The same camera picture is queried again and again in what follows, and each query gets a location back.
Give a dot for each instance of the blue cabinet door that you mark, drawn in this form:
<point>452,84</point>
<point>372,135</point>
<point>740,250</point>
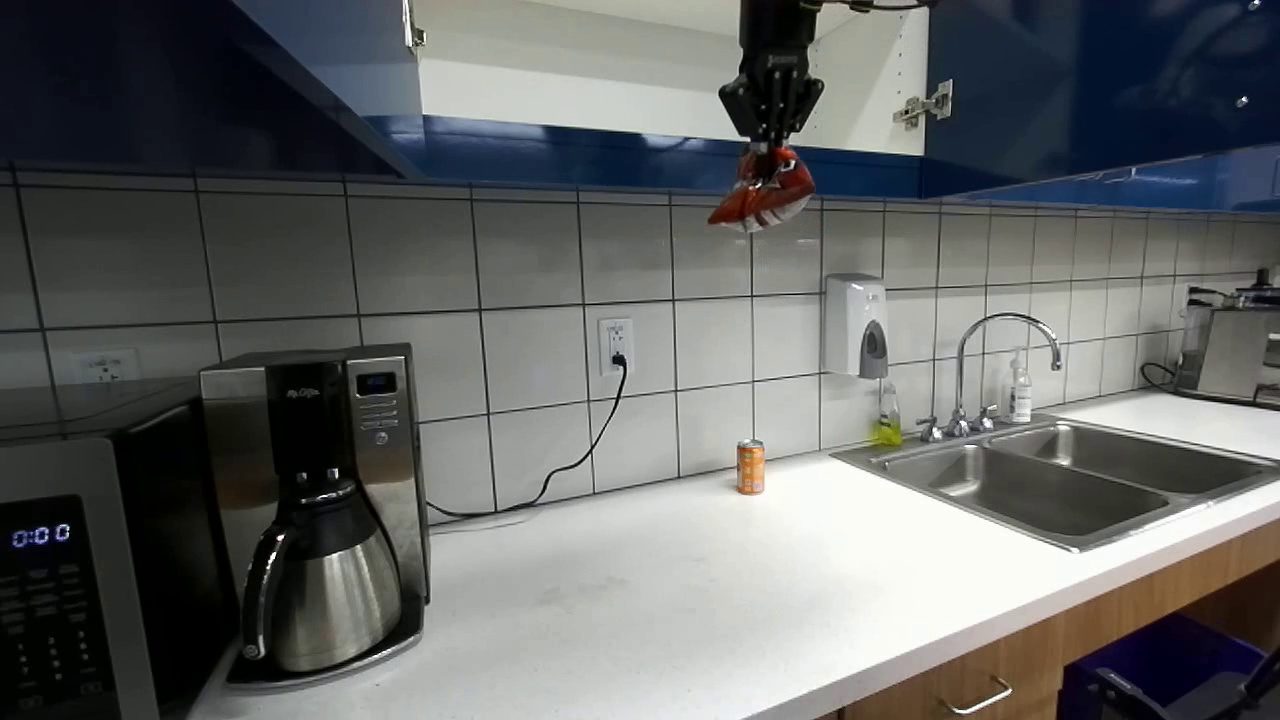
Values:
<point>1135,83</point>
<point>334,67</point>

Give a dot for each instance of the steel countertop appliance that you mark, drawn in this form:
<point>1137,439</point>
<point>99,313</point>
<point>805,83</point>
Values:
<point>1243,348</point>

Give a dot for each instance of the black steel coffee maker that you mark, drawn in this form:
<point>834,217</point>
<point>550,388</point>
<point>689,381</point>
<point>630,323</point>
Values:
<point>387,442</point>

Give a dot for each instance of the white wall outlet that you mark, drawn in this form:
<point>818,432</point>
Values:
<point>618,348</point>
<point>108,368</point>

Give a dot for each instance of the white wall cabinet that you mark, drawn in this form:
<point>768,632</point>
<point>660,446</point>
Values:
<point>585,83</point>

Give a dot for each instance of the chrome sink faucet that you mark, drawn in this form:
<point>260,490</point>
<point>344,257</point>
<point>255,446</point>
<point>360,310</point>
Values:
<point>993,323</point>

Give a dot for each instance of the blue bin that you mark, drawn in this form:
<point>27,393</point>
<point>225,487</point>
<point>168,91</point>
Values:
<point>1173,672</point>

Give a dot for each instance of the white soap bottle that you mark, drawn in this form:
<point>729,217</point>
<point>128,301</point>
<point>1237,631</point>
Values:
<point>1023,396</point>

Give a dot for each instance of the black steel microwave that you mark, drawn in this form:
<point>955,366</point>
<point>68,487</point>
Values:
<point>81,585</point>

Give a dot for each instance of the stainless steel carafe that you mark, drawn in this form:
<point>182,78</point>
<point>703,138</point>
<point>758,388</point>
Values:
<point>325,594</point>

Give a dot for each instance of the small orange spice bottle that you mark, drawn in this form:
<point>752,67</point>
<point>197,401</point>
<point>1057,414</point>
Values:
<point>751,471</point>

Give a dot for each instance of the dark navy wall cabinet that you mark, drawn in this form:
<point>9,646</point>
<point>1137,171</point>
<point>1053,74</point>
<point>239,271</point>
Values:
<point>135,83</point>

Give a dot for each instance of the white wall soap dispenser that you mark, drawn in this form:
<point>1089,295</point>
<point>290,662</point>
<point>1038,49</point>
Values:
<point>855,324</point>

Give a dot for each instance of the orange red chip sachet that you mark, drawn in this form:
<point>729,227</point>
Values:
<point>767,198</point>

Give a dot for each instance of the stainless steel double sink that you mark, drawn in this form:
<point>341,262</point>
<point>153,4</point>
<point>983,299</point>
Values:
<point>1053,487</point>

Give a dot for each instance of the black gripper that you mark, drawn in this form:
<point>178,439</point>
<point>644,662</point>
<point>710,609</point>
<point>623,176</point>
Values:
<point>783,44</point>

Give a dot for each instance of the wooden base cabinet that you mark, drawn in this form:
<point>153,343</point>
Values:
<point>1053,655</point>

